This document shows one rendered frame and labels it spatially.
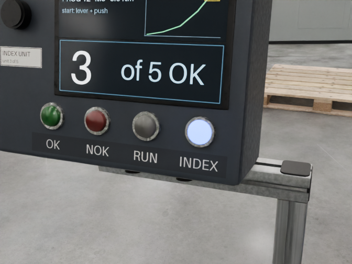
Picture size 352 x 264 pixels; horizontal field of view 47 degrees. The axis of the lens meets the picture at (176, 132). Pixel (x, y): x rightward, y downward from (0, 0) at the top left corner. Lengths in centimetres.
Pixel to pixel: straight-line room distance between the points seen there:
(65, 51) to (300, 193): 26
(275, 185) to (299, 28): 592
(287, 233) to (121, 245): 161
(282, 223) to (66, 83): 26
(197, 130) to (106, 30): 12
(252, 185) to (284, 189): 3
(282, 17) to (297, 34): 34
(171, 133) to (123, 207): 194
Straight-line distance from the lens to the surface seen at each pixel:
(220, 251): 196
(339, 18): 640
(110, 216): 223
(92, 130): 38
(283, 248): 46
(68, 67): 40
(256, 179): 42
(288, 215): 45
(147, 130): 35
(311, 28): 635
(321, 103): 358
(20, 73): 43
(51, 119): 40
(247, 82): 34
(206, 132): 34
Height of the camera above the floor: 125
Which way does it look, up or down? 23 degrees down
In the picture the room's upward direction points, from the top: 2 degrees counter-clockwise
